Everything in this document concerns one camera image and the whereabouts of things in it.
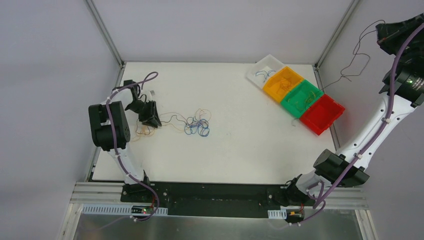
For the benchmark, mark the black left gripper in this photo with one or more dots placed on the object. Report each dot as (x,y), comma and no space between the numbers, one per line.
(147,112)

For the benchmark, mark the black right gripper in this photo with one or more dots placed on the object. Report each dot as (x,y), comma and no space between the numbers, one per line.
(388,34)

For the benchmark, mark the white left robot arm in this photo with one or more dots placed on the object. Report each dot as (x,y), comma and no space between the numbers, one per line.
(111,132)

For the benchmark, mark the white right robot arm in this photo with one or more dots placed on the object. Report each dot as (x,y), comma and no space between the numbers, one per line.
(401,94)

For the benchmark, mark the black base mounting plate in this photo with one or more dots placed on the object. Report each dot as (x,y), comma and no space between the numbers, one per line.
(216,199)

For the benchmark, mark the red plastic bin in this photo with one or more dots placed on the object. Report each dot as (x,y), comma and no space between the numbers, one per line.
(322,114)

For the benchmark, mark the green plastic bin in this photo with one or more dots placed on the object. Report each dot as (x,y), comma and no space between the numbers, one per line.
(301,98)

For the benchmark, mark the yellow plastic bin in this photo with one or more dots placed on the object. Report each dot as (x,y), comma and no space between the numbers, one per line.
(281,83)

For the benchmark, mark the clear plastic bin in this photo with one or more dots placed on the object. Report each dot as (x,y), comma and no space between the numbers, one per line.
(263,70)

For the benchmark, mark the aluminium frame rail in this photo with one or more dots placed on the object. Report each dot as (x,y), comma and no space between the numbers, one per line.
(110,193)

